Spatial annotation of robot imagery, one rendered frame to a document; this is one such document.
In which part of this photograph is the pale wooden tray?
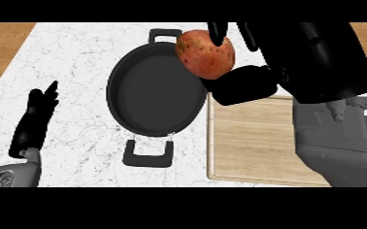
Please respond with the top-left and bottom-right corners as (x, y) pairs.
(206, 91), (334, 188)

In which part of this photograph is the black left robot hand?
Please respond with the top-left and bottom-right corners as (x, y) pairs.
(8, 80), (61, 159)

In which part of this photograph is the reddish brown sweet potato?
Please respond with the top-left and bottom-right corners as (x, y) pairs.
(174, 29), (237, 81)

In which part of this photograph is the dark grey two-handled pot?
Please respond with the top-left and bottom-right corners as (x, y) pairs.
(106, 28), (209, 169)

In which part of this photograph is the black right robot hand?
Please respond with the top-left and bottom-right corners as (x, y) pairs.
(200, 21), (367, 107)

